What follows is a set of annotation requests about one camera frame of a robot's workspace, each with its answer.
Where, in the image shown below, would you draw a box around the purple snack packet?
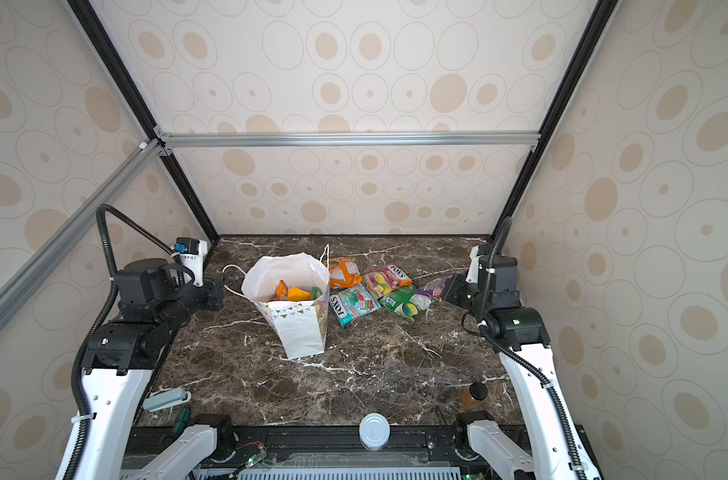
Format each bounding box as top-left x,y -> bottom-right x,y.
417,274 -> 455,299

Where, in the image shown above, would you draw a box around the yellow snack bag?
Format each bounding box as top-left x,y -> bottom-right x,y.
287,287 -> 314,302

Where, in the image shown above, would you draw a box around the white paper bag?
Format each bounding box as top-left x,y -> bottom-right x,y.
235,247 -> 331,360

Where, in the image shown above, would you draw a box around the green snack packet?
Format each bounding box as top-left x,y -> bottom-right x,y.
379,285 -> 432,322

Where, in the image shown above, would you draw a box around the pink fruit candy packet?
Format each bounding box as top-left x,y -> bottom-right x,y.
274,280 -> 290,301

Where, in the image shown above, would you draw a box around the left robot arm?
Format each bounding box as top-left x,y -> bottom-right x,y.
57,204 -> 226,479

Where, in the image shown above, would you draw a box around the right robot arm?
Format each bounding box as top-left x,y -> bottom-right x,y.
441,218 -> 601,479

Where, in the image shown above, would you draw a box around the brown bottle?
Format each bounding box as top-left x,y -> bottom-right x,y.
460,382 -> 489,412

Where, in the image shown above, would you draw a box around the pink Fox's candy packet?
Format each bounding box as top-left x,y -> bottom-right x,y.
363,264 -> 413,299

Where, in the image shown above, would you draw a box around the orange snack packet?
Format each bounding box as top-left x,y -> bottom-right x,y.
329,257 -> 363,289

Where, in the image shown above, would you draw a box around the teal Fox's candy packet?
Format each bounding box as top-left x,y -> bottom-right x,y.
330,284 -> 381,326

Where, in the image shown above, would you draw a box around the horizontal aluminium bar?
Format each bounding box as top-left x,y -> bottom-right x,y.
145,130 -> 541,152

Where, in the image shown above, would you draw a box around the white round cap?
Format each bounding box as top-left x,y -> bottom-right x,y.
359,413 -> 391,452

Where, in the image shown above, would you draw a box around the diagonal aluminium bar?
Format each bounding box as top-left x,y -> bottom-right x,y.
0,139 -> 161,332

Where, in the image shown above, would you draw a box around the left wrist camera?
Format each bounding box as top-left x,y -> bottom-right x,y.
173,237 -> 210,287

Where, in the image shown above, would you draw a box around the grey tool handle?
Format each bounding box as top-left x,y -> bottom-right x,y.
143,387 -> 192,412

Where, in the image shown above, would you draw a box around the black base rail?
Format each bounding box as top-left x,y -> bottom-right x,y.
84,423 -> 605,480

